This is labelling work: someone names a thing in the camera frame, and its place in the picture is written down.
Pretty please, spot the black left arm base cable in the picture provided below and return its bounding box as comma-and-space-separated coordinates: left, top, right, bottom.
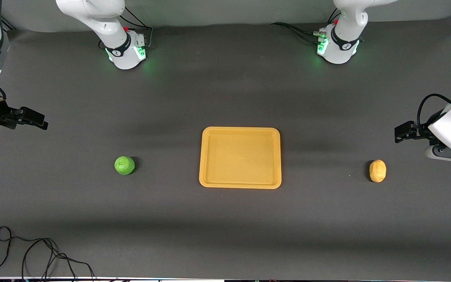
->
271, 22, 328, 44

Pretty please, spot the green lime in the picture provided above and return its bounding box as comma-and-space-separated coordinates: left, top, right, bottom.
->
114, 156, 135, 175

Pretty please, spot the thin black looped cable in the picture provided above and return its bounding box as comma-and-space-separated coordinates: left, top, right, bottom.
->
0, 226, 96, 281

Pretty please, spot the yellow plastic tray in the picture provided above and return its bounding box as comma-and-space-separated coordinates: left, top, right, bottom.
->
199, 127, 282, 190

